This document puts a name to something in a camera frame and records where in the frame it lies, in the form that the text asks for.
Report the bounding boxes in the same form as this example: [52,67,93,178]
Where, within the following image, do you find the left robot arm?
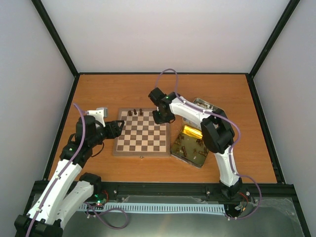
[14,115,124,237]

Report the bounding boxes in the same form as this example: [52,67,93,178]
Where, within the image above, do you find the small green circuit board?
[94,193,109,206]

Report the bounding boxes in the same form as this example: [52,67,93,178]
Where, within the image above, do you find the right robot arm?
[149,87,242,199]

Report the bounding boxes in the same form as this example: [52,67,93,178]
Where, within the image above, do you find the black frame post right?
[249,0,300,79]

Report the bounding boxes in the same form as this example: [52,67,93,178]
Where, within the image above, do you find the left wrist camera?
[85,107,108,124]

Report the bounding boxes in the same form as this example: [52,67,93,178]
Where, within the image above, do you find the light blue cable duct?
[76,202,226,214]

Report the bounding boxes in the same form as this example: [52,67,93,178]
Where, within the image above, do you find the black frame post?
[31,0,79,77]
[249,0,300,79]

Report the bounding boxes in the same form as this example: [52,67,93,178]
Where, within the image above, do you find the pile of white chess pieces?
[197,103,210,109]

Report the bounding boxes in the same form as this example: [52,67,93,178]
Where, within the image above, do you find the gold tin tray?
[170,125,209,168]

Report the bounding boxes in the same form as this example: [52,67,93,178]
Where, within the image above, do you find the pile of dark chess pieces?
[171,133,208,159]

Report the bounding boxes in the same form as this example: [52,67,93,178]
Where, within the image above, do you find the black frame post left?
[31,0,79,77]

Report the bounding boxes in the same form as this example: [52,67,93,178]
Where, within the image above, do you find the silver tin tray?
[182,98,219,130]

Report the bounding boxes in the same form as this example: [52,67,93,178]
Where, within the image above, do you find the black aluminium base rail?
[30,181,297,203]

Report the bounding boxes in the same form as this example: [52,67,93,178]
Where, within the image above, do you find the wooden folding chess board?
[113,108,170,158]

